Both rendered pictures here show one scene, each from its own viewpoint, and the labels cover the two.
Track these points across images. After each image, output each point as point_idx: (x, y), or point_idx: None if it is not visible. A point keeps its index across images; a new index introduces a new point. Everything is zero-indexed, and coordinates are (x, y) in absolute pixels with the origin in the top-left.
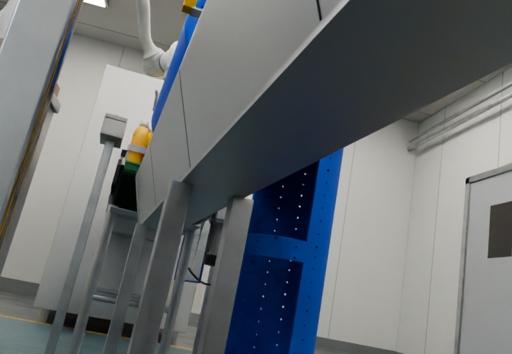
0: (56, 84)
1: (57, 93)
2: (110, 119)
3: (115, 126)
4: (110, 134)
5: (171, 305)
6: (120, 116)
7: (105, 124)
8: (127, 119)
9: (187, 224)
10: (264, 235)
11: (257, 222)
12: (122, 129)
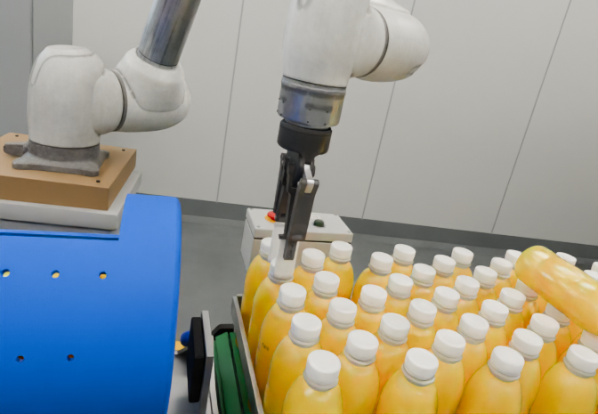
0: (80, 187)
1: (101, 198)
2: (246, 226)
3: (247, 244)
4: (243, 259)
5: None
6: (252, 222)
7: (244, 234)
8: (255, 230)
9: None
10: None
11: None
12: (249, 254)
